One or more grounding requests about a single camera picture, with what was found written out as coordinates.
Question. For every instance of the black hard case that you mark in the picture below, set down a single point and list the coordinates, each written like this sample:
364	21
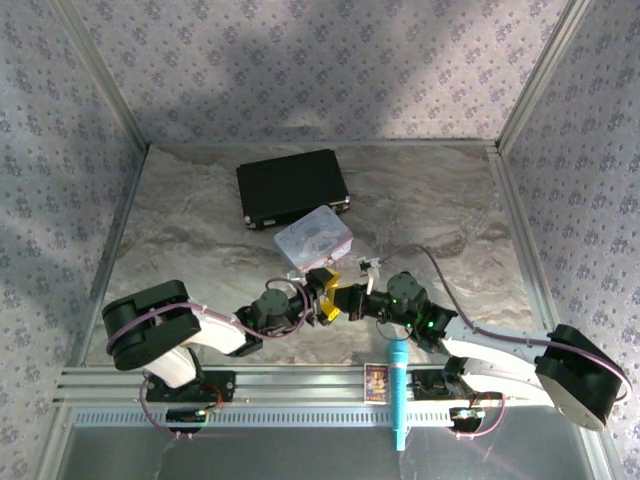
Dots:
290	185

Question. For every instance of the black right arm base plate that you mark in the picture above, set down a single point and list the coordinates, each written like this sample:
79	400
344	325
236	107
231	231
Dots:
430	385

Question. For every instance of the pale blue cartoon tin box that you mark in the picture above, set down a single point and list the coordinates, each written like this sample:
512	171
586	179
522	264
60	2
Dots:
315	237

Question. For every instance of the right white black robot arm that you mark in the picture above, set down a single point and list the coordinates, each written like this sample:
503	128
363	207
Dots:
500	350

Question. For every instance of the aluminium corner post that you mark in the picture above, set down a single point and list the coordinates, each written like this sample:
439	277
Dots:
545	75

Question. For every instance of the right controller board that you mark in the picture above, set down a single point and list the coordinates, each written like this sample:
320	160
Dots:
466	416

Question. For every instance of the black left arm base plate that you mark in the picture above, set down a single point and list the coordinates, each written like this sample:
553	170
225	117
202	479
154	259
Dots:
225	385

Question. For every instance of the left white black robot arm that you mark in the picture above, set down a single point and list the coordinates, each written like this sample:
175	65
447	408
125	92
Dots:
210	332

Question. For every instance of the left controller board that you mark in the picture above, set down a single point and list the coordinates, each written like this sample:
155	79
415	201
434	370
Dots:
186	416

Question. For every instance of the turquoise marker pen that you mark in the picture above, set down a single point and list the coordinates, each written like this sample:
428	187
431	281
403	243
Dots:
398	380

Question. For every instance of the controller board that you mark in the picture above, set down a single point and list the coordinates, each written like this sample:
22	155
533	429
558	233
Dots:
466	416
186	416

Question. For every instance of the small picture card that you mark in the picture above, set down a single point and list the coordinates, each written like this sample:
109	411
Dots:
376	384

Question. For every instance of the aluminium frame rail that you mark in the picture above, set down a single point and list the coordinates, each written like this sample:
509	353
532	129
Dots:
300	382

